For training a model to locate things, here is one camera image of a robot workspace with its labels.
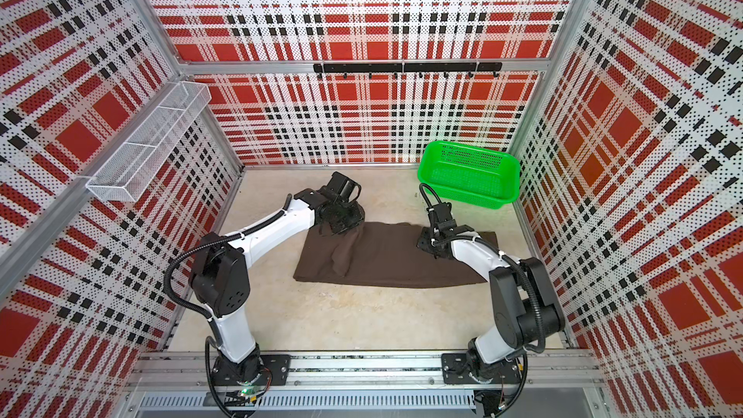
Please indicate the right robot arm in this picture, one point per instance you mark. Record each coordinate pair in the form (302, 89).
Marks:
(526, 309)

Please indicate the brown trousers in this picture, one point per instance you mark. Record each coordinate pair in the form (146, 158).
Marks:
(380, 255)

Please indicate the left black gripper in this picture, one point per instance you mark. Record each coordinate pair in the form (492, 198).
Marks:
(357, 220)

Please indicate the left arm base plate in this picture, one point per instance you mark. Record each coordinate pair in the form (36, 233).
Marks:
(273, 368)

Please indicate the white wire mesh shelf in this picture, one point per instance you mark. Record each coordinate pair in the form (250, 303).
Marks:
(132, 167)

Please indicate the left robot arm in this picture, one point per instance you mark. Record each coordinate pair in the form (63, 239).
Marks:
(220, 276)

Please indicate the black hook rail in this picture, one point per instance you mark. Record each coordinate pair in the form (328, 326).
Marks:
(407, 67)

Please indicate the green plastic basket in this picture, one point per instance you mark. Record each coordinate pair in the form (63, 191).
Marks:
(469, 174)

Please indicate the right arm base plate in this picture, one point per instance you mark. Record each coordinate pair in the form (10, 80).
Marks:
(453, 367)

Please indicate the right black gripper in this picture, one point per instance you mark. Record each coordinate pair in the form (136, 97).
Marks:
(423, 244)

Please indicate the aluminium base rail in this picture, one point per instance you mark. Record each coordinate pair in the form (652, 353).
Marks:
(356, 370)

